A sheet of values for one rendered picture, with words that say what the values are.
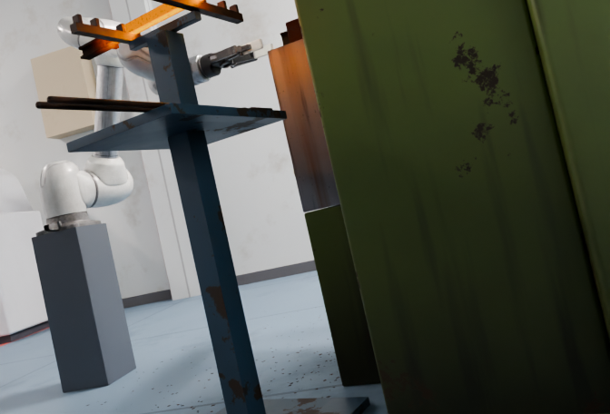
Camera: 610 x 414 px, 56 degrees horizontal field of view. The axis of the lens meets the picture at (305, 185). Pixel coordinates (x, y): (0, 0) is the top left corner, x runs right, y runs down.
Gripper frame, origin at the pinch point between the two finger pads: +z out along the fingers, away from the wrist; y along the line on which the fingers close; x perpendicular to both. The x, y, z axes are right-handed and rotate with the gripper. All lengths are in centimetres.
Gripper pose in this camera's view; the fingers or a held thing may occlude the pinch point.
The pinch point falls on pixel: (260, 48)
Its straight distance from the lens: 182.9
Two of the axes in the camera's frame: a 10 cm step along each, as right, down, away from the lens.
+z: 9.0, -2.1, -3.8
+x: -2.1, -9.8, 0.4
